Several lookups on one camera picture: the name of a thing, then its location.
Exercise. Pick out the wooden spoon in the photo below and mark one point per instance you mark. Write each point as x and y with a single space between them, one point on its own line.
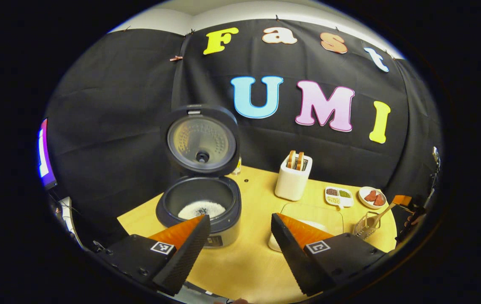
382 214

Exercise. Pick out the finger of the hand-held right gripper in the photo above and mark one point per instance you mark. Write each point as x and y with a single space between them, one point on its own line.
401 200

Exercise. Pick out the lit monitor screen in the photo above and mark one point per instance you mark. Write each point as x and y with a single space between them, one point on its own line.
45 156

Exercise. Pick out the white divided dish with beans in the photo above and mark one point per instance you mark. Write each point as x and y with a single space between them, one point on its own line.
338 196

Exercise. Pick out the pink clip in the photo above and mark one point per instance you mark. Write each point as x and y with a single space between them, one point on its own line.
176 58

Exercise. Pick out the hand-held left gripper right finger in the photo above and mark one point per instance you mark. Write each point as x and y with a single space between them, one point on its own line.
289 249

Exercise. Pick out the red meat piece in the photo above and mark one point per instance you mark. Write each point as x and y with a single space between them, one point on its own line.
379 200
370 196

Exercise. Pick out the white rice layer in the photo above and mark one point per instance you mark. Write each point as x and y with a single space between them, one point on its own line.
200 209

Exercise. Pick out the toast slice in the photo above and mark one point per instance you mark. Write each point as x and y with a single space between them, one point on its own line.
291 159
300 161

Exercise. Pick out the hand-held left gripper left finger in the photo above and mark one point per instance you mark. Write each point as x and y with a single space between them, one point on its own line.
190 245

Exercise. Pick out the white round plate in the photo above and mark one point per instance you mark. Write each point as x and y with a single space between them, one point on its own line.
363 195

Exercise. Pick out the small glass bottle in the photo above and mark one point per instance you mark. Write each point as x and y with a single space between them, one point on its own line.
237 165

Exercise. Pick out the clear box with rice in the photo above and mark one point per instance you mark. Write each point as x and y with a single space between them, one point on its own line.
308 213

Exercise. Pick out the dark grey rice cooker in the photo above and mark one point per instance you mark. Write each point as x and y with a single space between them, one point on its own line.
202 126

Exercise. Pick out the white toaster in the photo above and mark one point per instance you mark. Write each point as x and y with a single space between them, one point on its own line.
291 183

